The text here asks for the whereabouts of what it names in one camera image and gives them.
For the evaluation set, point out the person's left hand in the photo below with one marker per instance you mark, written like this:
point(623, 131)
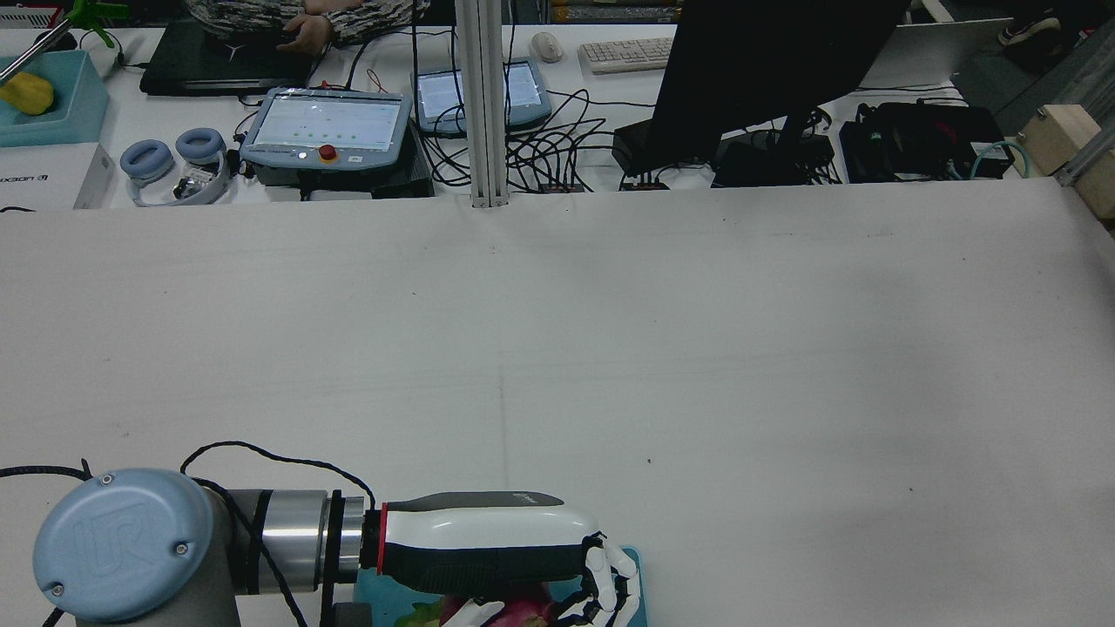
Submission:
point(309, 35)

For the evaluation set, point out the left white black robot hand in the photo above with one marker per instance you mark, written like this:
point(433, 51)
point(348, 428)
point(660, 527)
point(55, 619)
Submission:
point(488, 531)

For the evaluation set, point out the pink dragon fruit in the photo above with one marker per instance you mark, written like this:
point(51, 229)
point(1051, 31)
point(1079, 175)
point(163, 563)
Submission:
point(523, 614)

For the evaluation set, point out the green silver reacher grabber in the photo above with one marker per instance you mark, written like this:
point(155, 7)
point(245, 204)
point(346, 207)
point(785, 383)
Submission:
point(96, 13)

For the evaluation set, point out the left grey UR5e robot arm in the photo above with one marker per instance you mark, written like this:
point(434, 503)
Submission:
point(122, 540)

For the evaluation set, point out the person in patterned jacket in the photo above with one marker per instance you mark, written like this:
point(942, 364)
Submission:
point(383, 17)

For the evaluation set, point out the large teach pendant red button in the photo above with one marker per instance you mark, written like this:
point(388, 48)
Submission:
point(327, 126)

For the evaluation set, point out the black laptop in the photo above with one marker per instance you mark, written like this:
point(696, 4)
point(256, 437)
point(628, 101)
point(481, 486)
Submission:
point(218, 65)

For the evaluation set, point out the shallow light blue tray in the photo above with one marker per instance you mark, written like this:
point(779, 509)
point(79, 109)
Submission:
point(383, 605)

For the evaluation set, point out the black case under pendant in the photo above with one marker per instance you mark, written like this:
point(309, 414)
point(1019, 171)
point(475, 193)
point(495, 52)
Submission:
point(383, 181)

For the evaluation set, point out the blue padded headphones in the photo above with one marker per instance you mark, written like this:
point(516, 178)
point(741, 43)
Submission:
point(148, 161)

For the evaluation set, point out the blue grey teach pendant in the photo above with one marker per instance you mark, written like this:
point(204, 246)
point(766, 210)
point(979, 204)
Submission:
point(527, 96)

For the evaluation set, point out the white computer mouse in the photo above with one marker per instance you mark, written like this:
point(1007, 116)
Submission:
point(547, 47)

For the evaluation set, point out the deep light blue bin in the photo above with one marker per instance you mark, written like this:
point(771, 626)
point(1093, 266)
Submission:
point(78, 109)

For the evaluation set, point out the white device red trim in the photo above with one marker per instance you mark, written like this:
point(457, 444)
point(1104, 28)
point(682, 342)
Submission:
point(30, 16)

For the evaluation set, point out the yellow fruit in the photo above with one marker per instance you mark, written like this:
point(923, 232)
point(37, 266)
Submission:
point(30, 94)

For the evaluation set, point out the white cardboard box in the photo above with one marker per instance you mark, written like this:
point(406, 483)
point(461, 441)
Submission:
point(43, 178)

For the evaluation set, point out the yellow packages row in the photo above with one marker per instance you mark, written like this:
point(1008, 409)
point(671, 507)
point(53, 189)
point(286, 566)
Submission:
point(618, 12)

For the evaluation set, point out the white keyboard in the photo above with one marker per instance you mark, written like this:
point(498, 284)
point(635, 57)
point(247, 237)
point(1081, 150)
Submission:
point(627, 55)

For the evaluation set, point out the small black box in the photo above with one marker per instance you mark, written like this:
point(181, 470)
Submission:
point(636, 148)

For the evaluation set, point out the black monitor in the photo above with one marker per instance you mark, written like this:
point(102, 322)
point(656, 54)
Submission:
point(766, 70)

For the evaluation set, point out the black power adapter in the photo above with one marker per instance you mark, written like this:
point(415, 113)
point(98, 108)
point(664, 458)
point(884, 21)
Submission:
point(766, 161)

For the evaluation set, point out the white flat panel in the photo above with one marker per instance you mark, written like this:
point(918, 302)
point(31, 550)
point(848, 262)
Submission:
point(941, 52)

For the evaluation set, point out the wooden block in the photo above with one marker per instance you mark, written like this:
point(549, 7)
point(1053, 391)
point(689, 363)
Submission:
point(1067, 144)

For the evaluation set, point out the slanted aluminium profile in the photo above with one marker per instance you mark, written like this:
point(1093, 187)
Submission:
point(1089, 157)

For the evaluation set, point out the bystander sneaker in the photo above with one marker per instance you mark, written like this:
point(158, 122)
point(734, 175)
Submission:
point(1030, 32)

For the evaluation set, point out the aluminium profile post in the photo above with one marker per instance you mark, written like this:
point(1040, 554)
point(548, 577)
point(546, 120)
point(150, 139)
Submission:
point(483, 104)

